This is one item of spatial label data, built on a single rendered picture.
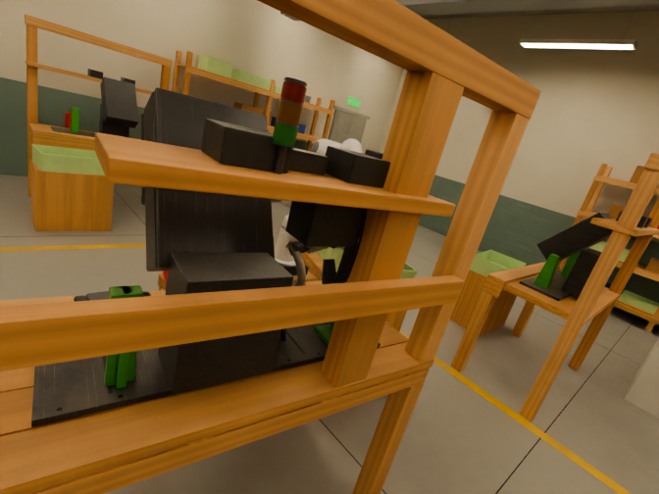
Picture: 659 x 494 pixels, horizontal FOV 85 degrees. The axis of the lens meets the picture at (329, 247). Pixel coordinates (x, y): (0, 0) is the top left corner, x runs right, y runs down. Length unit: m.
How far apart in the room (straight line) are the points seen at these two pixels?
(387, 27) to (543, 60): 7.82
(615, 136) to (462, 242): 6.71
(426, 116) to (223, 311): 0.69
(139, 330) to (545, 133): 7.93
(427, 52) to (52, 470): 1.22
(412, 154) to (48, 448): 1.08
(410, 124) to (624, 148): 7.02
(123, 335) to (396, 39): 0.82
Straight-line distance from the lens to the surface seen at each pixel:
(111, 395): 1.13
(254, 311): 0.83
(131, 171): 0.65
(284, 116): 0.80
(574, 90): 8.31
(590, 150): 7.99
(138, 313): 0.75
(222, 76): 6.54
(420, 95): 1.02
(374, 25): 0.88
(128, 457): 1.05
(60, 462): 1.04
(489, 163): 1.36
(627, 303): 7.35
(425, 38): 0.98
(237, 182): 0.70
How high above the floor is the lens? 1.66
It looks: 18 degrees down
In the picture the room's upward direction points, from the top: 15 degrees clockwise
